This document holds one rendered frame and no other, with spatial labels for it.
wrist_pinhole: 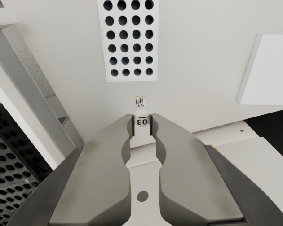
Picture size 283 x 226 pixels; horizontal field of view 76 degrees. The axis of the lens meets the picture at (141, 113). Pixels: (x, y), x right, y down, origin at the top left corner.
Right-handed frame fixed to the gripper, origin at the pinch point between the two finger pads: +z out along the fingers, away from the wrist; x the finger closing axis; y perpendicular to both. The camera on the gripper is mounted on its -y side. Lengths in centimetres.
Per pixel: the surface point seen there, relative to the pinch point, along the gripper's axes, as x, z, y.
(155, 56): 2.5, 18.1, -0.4
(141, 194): -0.2, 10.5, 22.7
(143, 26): 0.7, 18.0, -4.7
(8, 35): -70, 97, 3
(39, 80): -61, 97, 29
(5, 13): -15.6, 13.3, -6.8
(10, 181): -19.5, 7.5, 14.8
